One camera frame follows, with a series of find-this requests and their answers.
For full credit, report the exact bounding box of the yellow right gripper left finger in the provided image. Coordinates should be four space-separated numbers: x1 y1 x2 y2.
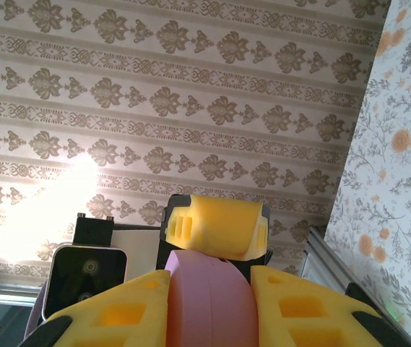
19 269 172 347

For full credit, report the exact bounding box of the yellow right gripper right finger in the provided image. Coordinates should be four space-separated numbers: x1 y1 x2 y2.
250 265 410 347

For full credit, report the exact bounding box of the pink earbud charging case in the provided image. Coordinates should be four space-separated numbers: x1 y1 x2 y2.
164 249 260 347

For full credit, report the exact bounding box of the aluminium front rail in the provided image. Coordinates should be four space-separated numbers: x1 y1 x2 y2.
300 226 349 301

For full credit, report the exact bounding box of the aluminium frame post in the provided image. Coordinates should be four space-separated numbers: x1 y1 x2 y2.
0 280 49 303

